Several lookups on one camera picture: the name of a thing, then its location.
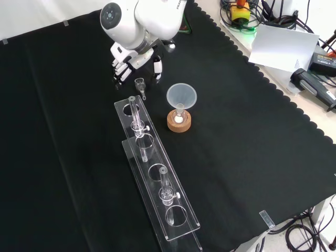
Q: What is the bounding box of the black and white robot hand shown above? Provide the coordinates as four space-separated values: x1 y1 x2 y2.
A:
110 38 165 86

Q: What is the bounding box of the clear glass weighing funnel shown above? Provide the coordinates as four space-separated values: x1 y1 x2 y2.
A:
134 77 147 101

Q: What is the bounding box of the translucent plastic funnel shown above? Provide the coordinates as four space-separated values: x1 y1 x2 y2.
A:
166 82 198 117

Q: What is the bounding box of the clear acrylic funnel stand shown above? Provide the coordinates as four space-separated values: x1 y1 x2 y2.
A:
113 96 204 252

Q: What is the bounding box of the small round-bottom glass flask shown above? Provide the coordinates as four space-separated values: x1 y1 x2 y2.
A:
172 103 188 124

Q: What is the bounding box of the yellow stop button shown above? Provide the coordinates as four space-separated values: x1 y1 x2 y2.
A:
230 0 250 22

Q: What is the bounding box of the black table cloth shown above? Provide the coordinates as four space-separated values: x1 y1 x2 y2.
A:
0 0 336 252

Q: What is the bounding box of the pale board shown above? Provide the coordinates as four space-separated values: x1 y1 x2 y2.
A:
247 24 320 72

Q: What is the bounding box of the black handheld device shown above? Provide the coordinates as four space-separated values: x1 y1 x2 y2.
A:
289 68 336 113

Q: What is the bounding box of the black power adapter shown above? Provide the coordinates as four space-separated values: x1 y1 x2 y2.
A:
308 50 336 77

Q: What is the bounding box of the clear cloth clamp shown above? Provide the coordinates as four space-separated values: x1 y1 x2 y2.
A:
259 210 276 228

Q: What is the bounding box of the white table leg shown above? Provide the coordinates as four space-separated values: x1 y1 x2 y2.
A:
311 193 336 225

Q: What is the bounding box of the green cable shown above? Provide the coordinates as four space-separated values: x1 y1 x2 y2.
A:
182 12 194 35

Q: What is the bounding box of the cork ring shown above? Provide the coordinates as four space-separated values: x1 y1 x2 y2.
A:
166 109 192 133

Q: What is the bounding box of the black cable tangle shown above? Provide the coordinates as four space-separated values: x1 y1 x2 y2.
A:
284 206 336 252

